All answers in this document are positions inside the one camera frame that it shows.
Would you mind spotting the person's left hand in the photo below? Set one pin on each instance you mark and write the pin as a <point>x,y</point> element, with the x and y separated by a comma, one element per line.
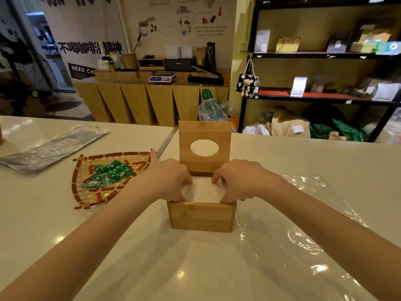
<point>164,177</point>

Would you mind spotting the person's right hand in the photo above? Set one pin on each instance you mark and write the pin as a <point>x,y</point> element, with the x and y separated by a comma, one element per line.
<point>246,178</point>

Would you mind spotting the person's left thumb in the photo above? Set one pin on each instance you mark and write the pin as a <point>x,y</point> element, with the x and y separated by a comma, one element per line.
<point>178,195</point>

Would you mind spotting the person's right thumb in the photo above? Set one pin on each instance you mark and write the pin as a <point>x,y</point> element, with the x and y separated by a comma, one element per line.
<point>228,199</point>

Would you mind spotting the white tissue stack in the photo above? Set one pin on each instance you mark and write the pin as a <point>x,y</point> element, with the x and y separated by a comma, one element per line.
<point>203,191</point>

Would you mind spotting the bamboo tissue box with lid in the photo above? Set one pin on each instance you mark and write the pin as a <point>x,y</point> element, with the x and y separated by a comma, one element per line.
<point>202,216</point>

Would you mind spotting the person's right forearm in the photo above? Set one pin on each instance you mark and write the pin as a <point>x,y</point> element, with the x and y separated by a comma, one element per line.
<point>329,235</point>

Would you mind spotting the person's left forearm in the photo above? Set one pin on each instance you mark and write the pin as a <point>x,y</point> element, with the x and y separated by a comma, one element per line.
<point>78,244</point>

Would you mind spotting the clear plastic wrapper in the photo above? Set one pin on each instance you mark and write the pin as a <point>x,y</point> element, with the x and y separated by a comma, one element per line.
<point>282,247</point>

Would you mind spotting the pile of green candy packets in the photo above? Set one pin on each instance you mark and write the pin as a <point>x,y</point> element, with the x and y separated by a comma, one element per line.
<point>108,173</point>

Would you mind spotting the white plastic bag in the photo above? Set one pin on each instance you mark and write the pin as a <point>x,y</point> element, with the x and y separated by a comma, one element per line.
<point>255,130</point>

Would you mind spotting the green bottles in plastic bag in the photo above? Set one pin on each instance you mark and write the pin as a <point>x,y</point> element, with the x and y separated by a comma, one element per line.
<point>211,109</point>

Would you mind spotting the woven bamboo leaf-shaped basket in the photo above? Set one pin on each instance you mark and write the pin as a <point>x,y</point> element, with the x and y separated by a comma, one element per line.
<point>84,181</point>

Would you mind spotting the beige cloth bag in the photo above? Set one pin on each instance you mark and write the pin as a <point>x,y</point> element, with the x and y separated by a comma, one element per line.
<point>289,123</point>

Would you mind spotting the wooden counter cabinet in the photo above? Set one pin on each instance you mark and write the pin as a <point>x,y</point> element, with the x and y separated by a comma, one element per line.
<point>134,100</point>

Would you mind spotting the hanging teddy bear ornament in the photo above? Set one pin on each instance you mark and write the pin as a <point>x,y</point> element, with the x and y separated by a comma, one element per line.
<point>247,84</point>

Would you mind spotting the digital weighing scale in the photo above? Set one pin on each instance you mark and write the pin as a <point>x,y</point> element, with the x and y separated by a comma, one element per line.
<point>162,78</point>

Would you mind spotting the black heat sealer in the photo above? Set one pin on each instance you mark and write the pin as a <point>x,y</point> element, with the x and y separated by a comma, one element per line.
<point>205,78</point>

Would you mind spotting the dark grey box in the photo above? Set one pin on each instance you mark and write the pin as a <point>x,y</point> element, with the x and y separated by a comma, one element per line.
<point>178,64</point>

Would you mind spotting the silver foil bag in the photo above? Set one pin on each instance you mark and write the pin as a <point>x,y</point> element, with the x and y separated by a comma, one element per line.
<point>53,148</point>

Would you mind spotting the small wooden tray shelf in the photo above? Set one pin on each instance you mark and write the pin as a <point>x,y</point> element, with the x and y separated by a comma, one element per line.
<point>151,64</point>

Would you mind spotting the green plastic bag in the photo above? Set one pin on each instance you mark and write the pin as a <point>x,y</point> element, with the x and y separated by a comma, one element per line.
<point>347,130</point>

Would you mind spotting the brown paper bag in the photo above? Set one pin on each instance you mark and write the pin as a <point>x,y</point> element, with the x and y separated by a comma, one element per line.
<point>200,56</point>

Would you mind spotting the round wooden pot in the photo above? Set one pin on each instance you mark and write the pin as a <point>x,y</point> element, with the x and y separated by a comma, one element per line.
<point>130,61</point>

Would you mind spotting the black coffee bag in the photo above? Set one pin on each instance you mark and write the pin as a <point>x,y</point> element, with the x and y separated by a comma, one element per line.
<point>211,56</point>

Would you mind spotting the white paper packets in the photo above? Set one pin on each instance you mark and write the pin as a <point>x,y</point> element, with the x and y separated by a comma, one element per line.
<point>178,51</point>

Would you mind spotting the grey small packet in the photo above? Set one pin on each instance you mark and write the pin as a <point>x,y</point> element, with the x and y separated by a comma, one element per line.
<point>318,84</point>

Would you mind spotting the white cups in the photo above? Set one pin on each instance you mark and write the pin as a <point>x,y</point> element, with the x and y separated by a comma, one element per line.
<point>108,62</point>

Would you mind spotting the white standing packet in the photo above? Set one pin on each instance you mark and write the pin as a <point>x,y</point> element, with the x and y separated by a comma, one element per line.
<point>262,40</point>

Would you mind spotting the yellow gift box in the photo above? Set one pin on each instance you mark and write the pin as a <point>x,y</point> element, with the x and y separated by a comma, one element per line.
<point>288,44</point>

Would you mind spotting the black metal shelf unit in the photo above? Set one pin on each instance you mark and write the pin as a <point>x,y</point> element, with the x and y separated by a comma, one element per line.
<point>313,55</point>

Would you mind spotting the white banner with black lettering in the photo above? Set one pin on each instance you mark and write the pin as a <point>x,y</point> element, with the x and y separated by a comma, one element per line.
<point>84,34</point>

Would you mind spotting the dark packet with label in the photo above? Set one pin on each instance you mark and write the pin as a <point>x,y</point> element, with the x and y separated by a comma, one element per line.
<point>337,43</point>

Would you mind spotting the white pouch bag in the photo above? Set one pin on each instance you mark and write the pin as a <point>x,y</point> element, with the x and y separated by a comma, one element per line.
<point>387,91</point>

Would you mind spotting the black standing fan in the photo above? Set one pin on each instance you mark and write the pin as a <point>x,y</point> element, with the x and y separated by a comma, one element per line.
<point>29,70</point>

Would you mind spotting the tan cardboard boxes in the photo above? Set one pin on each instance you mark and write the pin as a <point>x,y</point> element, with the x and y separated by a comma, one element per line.
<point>371,39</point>

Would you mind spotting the teal box with flower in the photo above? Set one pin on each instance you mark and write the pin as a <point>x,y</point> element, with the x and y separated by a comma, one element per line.
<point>390,48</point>

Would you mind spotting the coffee illustration wall poster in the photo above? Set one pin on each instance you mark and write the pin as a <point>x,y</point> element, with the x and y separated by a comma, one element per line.
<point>188,21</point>

